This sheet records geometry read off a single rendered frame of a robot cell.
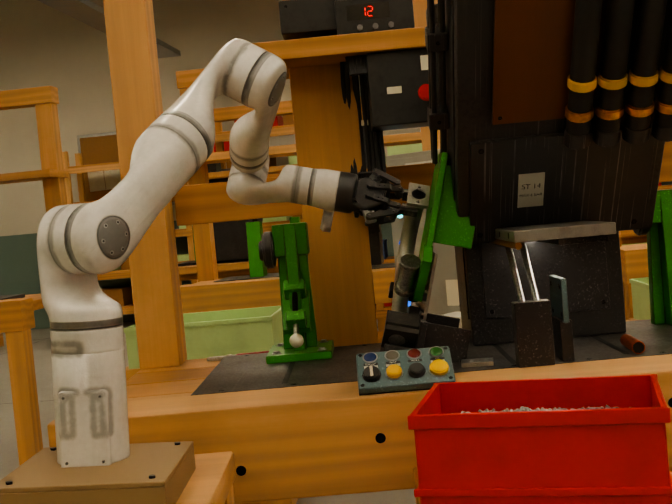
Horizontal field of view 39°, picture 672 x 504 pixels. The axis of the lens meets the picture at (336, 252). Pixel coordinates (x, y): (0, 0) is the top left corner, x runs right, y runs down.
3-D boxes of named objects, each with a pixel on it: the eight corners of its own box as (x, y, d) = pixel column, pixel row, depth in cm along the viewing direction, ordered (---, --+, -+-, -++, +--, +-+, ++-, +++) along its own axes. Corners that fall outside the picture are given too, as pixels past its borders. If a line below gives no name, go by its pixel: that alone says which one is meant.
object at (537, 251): (627, 333, 183) (614, 157, 181) (471, 346, 183) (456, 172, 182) (602, 321, 201) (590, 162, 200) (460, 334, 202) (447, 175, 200)
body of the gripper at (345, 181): (332, 192, 171) (383, 200, 171) (338, 160, 177) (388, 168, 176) (329, 220, 177) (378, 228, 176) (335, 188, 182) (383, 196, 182)
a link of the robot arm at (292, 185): (306, 202, 171) (313, 161, 175) (222, 188, 171) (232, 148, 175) (305, 220, 177) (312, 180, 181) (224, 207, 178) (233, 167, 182)
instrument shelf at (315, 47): (687, 21, 189) (685, 1, 188) (240, 63, 191) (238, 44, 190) (648, 43, 213) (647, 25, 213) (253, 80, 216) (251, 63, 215)
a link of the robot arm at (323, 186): (336, 201, 185) (305, 196, 185) (342, 160, 177) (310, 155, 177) (330, 235, 179) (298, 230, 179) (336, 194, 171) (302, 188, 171)
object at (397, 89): (455, 119, 191) (449, 45, 191) (372, 126, 192) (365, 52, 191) (449, 124, 204) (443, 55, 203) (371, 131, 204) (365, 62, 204)
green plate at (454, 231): (467, 277, 166) (488, 159, 165) (420, 269, 166) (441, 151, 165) (459, 272, 178) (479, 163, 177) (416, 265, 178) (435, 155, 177)
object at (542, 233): (617, 241, 148) (615, 221, 148) (514, 250, 148) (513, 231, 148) (562, 234, 187) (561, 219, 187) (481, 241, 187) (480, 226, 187)
